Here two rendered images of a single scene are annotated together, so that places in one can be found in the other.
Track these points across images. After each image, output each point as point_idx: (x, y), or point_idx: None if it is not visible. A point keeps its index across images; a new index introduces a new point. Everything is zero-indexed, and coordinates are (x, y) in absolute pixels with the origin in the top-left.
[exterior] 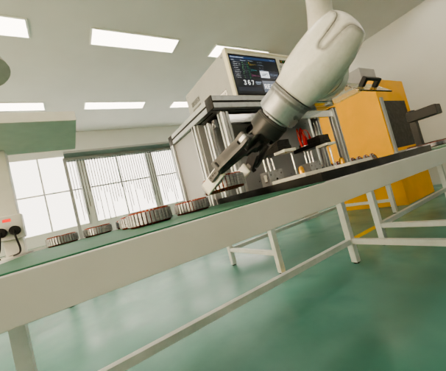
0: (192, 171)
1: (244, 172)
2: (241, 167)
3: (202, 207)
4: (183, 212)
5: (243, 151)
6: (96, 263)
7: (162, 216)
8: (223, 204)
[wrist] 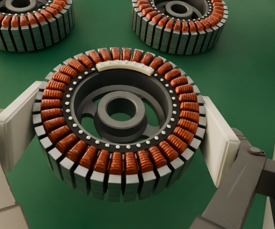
0: None
1: (212, 158)
2: (219, 137)
3: (168, 51)
4: (131, 25)
5: None
6: None
7: (2, 44)
8: (229, 77)
